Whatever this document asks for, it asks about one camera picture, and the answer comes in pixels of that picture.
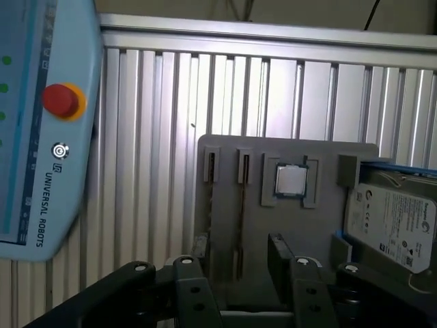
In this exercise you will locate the silver CPU chip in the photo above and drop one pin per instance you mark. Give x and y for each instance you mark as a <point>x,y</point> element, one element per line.
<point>292,181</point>

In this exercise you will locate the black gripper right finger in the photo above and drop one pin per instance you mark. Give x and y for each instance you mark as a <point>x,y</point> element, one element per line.
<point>307,297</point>

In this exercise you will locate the grey parts rack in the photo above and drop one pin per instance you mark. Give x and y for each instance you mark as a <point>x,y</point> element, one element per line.
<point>286,222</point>

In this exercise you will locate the hard disk in blue carrier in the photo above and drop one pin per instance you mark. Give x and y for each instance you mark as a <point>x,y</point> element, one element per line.
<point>382,218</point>

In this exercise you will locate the pale blue teach pendant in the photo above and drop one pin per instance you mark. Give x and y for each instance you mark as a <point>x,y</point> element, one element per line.
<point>68,177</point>

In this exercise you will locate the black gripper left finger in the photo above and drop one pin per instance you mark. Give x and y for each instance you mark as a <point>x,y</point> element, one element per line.
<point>194,297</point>

